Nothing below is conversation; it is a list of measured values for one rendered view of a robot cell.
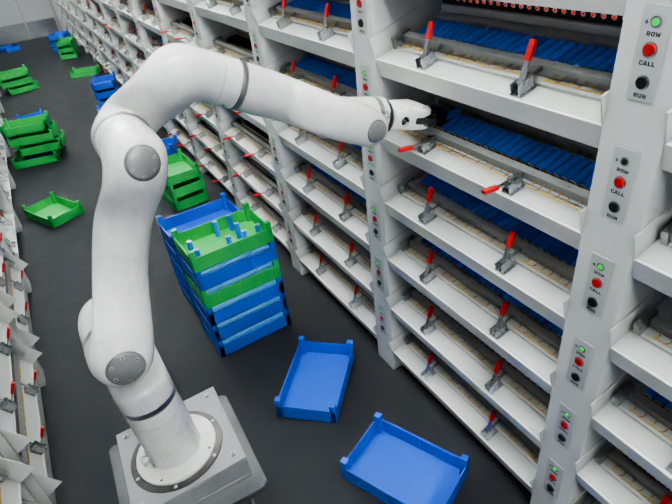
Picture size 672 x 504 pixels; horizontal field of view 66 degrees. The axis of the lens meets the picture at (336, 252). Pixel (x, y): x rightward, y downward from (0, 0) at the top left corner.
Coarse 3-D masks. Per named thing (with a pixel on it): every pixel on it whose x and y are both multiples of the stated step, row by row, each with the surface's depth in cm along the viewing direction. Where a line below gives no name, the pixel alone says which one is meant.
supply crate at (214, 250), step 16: (208, 224) 191; (224, 224) 194; (240, 224) 197; (176, 240) 182; (192, 240) 190; (208, 240) 189; (224, 240) 188; (240, 240) 178; (256, 240) 181; (272, 240) 185; (192, 256) 170; (208, 256) 174; (224, 256) 177
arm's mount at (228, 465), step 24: (192, 408) 134; (216, 408) 132; (216, 432) 126; (120, 456) 125; (216, 456) 120; (240, 456) 119; (144, 480) 118; (192, 480) 116; (216, 480) 118; (240, 480) 122
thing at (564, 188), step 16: (432, 128) 123; (448, 144) 119; (464, 144) 115; (480, 160) 111; (496, 160) 107; (512, 160) 105; (528, 176) 101; (544, 176) 99; (560, 192) 96; (576, 192) 93; (576, 208) 92
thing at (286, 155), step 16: (256, 0) 171; (256, 32) 178; (272, 48) 181; (288, 48) 184; (256, 64) 189; (272, 128) 198; (288, 160) 204; (288, 192) 211; (288, 208) 216; (288, 240) 232; (304, 240) 226; (304, 272) 234
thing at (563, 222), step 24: (432, 96) 136; (384, 144) 134; (408, 144) 127; (432, 168) 120; (456, 168) 114; (480, 168) 111; (480, 192) 109; (528, 192) 101; (528, 216) 99; (552, 216) 94; (576, 216) 92; (576, 240) 91
